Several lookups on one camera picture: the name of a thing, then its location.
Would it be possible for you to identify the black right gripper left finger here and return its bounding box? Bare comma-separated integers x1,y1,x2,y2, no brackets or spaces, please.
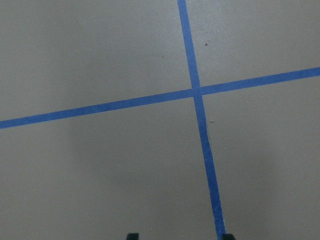
126,233,139,240

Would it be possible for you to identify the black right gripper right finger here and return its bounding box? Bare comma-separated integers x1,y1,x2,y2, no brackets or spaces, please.
221,233,236,240

